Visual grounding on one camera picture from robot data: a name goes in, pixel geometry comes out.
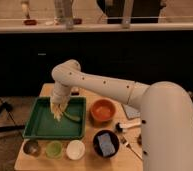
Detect orange bowl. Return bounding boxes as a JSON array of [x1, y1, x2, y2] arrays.
[[90, 99, 116, 123]]

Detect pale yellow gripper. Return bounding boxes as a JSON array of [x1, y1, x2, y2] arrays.
[[50, 102, 68, 117]]

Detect yellow banana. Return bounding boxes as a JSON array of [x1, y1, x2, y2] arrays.
[[55, 111, 62, 121]]

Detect green cucumber piece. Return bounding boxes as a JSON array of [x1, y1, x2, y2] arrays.
[[63, 112, 81, 122]]

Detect black bowl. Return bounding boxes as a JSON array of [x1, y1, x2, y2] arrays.
[[93, 130, 119, 158]]

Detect blue sponge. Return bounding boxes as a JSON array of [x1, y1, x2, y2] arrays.
[[97, 133, 116, 157]]

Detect black tripod legs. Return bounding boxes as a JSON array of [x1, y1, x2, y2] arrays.
[[0, 97, 25, 137]]

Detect brown grape bunch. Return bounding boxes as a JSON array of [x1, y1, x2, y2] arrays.
[[137, 134, 142, 146]]

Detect grey blue cloth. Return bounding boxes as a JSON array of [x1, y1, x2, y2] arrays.
[[122, 105, 140, 120]]

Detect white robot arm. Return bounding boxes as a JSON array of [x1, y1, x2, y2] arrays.
[[50, 60, 193, 171]]

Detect white railing shelf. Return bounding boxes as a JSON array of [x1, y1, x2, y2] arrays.
[[0, 18, 193, 34]]

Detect green plastic tray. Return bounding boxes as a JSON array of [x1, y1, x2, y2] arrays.
[[24, 97, 86, 140]]

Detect green plastic cup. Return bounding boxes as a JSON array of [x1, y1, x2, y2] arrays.
[[45, 141, 62, 159]]

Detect metal cup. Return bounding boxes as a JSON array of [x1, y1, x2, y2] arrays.
[[23, 140, 40, 156]]

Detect white cup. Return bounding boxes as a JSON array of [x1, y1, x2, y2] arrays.
[[66, 140, 85, 160]]

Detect metal fork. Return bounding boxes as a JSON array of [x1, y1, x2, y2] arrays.
[[120, 137, 143, 161]]

